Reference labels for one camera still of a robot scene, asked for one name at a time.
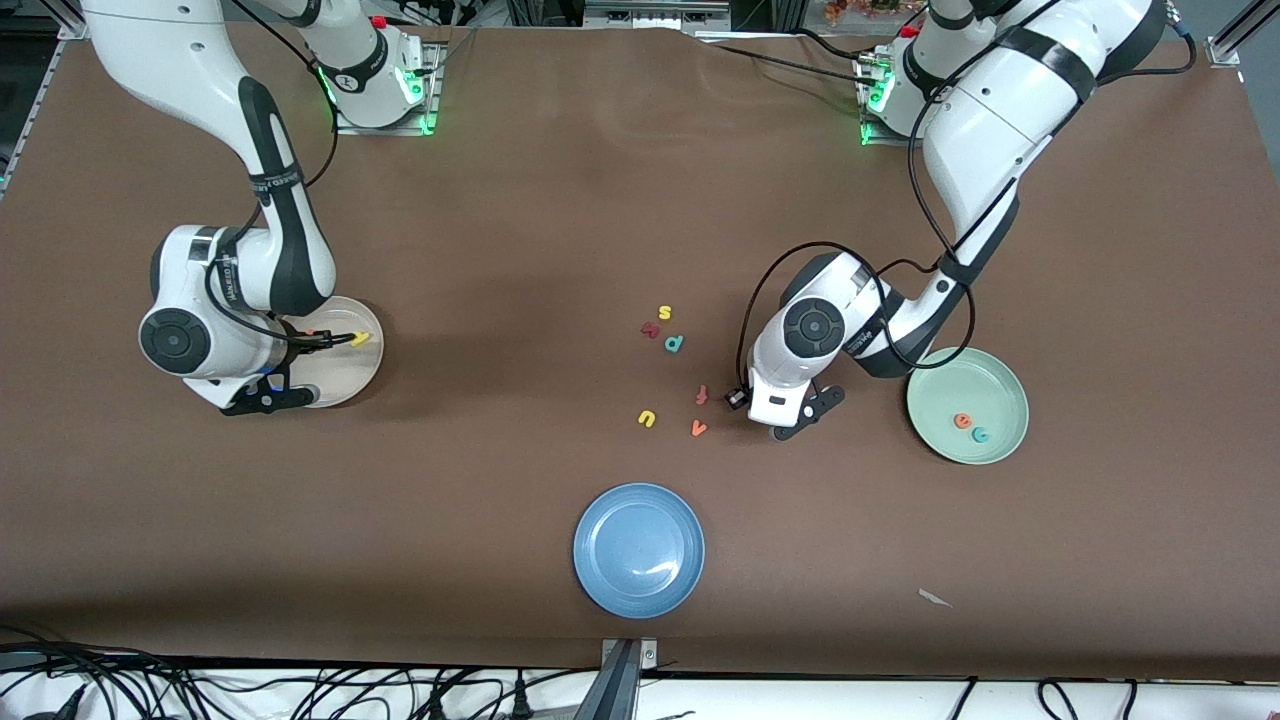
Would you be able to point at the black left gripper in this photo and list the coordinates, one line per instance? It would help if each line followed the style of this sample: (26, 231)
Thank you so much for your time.
(737, 399)

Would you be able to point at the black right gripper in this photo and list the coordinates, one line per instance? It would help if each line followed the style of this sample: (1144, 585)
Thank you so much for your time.
(322, 339)

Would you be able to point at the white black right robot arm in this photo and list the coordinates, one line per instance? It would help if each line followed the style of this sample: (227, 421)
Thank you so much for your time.
(280, 250)

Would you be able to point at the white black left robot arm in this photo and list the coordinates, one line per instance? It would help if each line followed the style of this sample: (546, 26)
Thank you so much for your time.
(990, 130)

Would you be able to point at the beige brown plate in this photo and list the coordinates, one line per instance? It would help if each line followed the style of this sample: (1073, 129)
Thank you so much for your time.
(345, 375)

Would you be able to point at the blue plate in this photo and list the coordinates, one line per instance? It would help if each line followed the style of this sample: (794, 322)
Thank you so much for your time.
(639, 550)

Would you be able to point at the brown table cover sheet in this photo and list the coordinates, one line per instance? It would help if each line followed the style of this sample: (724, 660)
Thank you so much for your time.
(640, 200)

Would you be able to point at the pale green plate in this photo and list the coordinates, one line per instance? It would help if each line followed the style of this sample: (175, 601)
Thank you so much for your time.
(985, 390)

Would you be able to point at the small white paper scrap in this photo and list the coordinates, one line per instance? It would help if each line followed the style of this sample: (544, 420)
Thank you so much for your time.
(933, 597)

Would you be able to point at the orange leaf decoration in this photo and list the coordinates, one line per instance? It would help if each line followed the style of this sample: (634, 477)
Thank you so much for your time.
(860, 8)

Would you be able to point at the metal camera mount plate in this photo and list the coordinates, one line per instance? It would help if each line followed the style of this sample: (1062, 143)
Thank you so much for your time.
(650, 655)

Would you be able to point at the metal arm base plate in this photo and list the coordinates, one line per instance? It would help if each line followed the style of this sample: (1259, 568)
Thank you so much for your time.
(432, 90)
(885, 142)

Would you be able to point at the grey camera mount pole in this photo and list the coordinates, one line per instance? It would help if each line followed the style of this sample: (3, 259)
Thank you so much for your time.
(615, 690)

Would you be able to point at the aluminium table edge rail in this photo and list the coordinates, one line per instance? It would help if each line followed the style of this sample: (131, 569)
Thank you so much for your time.
(25, 110)

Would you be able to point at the grey metal rack frame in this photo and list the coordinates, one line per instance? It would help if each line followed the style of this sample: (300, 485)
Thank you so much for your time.
(655, 18)

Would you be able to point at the aluminium corner bracket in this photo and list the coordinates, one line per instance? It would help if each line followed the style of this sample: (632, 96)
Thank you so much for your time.
(70, 22)

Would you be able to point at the aluminium frame profile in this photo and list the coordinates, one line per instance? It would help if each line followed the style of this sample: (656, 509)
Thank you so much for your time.
(1225, 48)

